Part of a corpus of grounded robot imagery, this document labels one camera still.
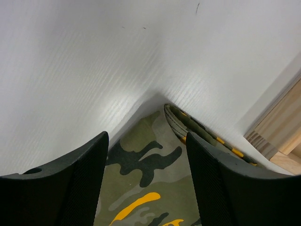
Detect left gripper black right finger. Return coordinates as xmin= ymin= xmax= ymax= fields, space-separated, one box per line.
xmin=186 ymin=133 xmax=301 ymax=226

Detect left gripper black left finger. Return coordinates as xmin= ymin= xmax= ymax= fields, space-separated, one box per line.
xmin=0 ymin=131 xmax=109 ymax=226

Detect camouflage yellow green trousers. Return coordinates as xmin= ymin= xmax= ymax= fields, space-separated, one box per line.
xmin=94 ymin=104 xmax=256 ymax=226

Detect wooden clothes rack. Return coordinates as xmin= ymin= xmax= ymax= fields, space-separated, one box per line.
xmin=245 ymin=75 xmax=301 ymax=175

